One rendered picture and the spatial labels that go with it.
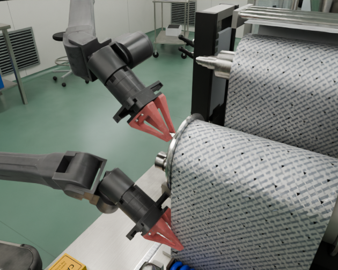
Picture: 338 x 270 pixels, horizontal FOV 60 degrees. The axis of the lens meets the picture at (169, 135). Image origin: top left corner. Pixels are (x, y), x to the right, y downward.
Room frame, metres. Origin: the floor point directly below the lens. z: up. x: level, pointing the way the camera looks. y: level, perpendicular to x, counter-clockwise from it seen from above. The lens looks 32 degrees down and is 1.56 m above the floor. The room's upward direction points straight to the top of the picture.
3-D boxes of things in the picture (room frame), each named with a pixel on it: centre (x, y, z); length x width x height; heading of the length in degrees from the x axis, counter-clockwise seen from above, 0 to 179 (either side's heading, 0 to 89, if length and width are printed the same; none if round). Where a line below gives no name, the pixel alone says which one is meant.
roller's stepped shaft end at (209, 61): (0.69, -0.09, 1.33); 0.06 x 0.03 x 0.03; 59
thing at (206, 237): (0.32, -0.11, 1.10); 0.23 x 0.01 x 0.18; 59
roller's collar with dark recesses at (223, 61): (0.66, -0.15, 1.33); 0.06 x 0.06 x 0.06; 59
